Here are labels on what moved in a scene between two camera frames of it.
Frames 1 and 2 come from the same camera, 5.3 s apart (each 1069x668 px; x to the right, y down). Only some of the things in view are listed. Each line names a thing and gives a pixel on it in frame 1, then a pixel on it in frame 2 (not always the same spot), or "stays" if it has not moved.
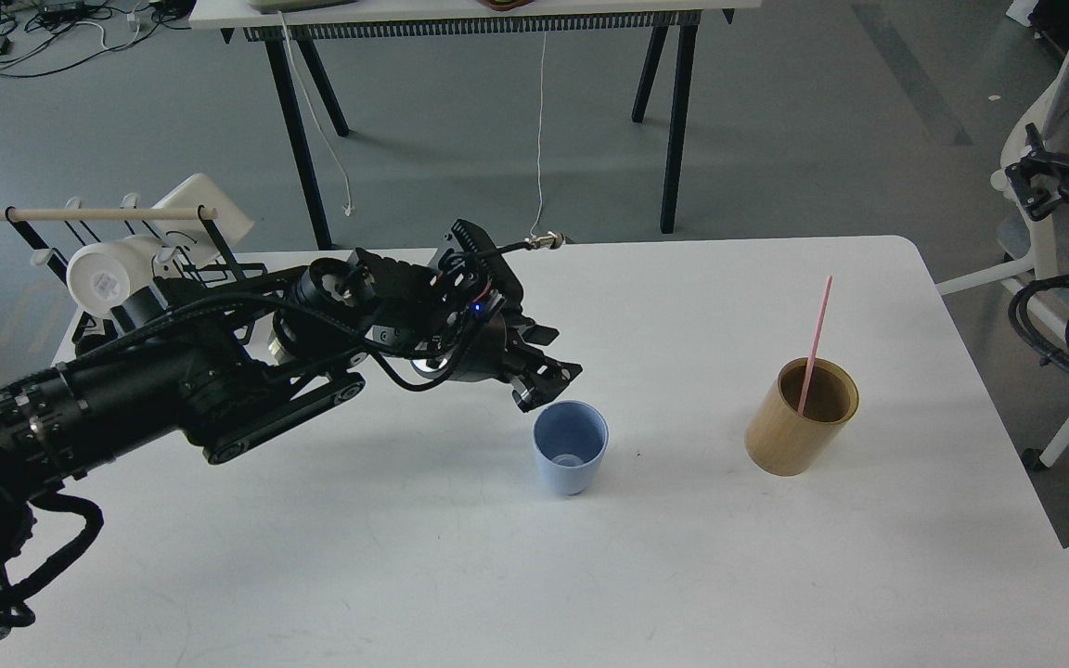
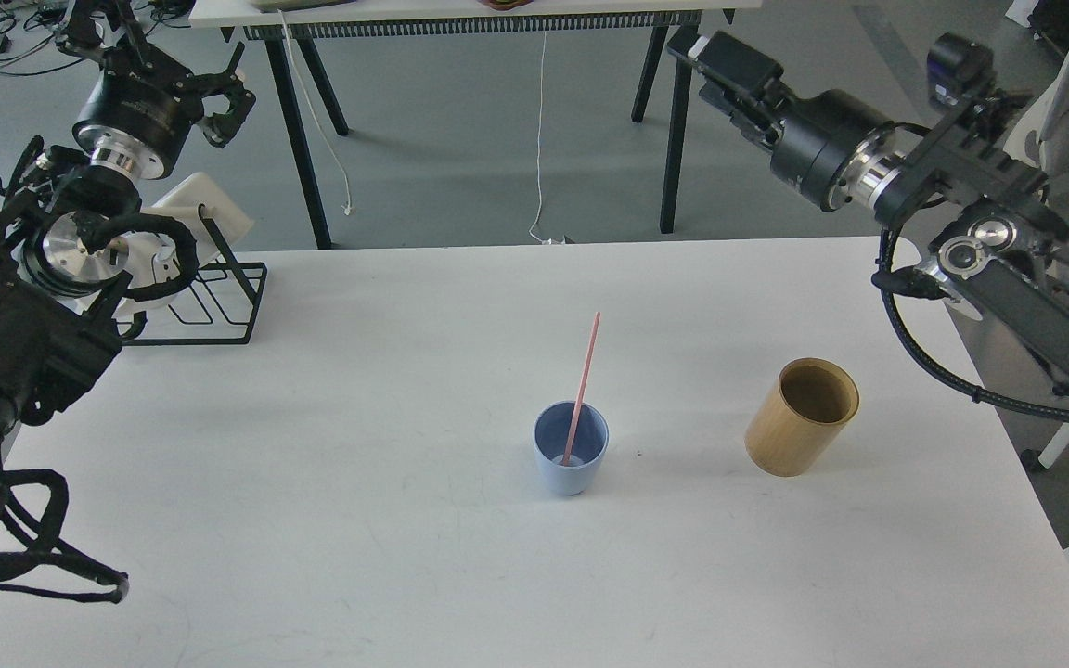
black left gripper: (456, 318) → (141, 102)
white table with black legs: (674, 25) stays
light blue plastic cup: (570, 438) stays
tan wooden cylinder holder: (780, 442) stays
